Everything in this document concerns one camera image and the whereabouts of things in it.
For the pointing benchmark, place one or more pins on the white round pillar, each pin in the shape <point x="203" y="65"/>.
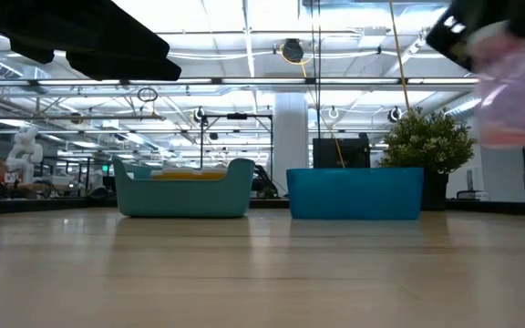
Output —
<point x="290" y="146"/>

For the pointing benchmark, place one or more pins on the teal plastic bin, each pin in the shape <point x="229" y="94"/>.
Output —
<point x="185" y="198"/>

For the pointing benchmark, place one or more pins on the white robot figure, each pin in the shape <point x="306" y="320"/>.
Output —
<point x="24" y="150"/>

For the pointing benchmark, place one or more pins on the blue plastic bin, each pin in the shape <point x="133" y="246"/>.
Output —
<point x="353" y="193"/>

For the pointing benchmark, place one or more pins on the white desk device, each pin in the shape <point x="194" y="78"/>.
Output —
<point x="472" y="195"/>

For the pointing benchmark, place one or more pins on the potted green plant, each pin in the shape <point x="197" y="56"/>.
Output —
<point x="426" y="141"/>

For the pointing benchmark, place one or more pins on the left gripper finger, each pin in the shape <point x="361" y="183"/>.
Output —
<point x="94" y="29"/>
<point x="130" y="69"/>

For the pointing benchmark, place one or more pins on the purple medicine bottle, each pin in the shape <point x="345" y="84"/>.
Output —
<point x="506" y="105"/>

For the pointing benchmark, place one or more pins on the black stand frame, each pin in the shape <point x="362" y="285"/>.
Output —
<point x="237" y="116"/>

